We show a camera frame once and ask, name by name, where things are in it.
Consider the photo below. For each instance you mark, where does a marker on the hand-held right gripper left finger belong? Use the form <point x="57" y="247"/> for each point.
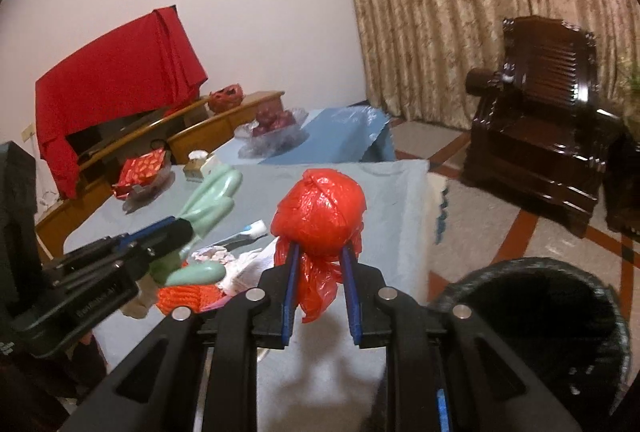
<point x="290" y="292"/>

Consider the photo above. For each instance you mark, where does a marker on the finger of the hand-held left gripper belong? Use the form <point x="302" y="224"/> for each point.
<point x="165" y="242"/>
<point x="150" y="229"/>

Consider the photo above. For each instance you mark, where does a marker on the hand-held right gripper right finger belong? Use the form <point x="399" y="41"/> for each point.
<point x="351" y="302"/>

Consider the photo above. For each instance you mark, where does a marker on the large white tissue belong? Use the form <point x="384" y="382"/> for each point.
<point x="245" y="269"/>

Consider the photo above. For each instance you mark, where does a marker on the red plastic bag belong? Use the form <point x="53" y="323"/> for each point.
<point x="320" y="212"/>

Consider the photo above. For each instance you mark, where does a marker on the black trash bin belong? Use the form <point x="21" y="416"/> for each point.
<point x="525" y="302"/>

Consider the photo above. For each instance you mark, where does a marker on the small crumpled white tissue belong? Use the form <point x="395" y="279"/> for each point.
<point x="212" y="257"/>

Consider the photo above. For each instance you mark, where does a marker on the red patterned packet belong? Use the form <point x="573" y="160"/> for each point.
<point x="142" y="171"/>

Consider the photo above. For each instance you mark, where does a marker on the orange foam net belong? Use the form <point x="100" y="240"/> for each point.
<point x="182" y="299"/>

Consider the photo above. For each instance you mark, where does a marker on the blue white toothpaste tube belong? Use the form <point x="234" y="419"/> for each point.
<point x="252" y="229"/>

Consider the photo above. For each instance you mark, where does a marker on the small beige box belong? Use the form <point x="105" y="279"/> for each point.
<point x="197" y="169"/>

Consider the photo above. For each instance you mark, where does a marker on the light blue table cloth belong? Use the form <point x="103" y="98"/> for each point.
<point x="390" y="212"/>

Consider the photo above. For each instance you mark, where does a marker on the television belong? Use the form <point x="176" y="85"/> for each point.
<point x="100" y="136"/>

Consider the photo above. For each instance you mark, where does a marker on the wooden cabinet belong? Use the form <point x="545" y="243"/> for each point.
<point x="210" y="136"/>

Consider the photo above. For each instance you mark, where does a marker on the white scalloped cloth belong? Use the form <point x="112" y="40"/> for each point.
<point x="440" y="202"/>

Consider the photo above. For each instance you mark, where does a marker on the glass fruit bowl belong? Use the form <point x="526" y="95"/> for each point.
<point x="270" y="141"/>

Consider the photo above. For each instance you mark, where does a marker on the red mesh bag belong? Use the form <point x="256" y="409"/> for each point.
<point x="225" y="99"/>

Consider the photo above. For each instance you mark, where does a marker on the red cloth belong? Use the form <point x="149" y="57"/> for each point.
<point x="110" y="76"/>

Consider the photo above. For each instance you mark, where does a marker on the red apple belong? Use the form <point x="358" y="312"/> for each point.
<point x="265" y="119"/>
<point x="285" y="119"/>

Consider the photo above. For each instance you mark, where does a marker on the blue plastic table cover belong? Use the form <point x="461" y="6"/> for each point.
<point x="340" y="136"/>

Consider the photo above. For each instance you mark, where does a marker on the dark wooden armchair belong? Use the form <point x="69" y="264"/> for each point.
<point x="540" y="136"/>

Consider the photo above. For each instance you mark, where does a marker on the dark wooden side furniture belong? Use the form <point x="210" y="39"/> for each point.
<point x="625" y="187"/>

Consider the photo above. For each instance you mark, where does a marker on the beige patterned curtain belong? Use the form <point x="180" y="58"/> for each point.
<point x="450" y="11"/>

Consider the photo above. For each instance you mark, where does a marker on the white wall socket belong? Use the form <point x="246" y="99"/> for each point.
<point x="28" y="132"/>

